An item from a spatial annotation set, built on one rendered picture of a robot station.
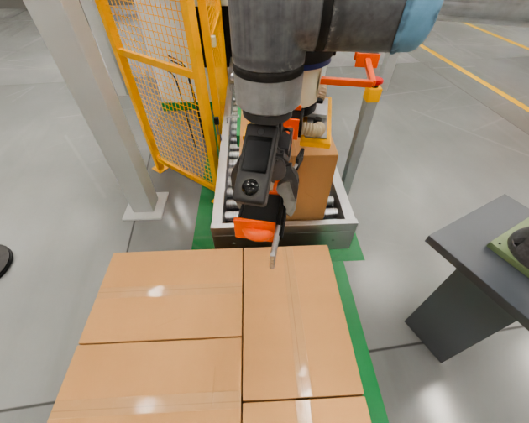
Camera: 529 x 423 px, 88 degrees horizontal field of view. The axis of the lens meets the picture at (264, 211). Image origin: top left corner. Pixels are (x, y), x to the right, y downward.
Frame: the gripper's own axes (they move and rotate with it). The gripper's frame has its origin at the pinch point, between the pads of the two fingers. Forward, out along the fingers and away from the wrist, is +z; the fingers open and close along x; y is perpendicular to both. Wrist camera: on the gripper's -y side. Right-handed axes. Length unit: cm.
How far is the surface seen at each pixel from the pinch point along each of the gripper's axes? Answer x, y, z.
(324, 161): -14, 59, 30
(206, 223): 62, 89, 122
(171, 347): 32, -11, 67
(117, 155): 114, 90, 67
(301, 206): -7, 57, 56
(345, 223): -29, 55, 61
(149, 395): 33, -26, 67
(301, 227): -9, 50, 63
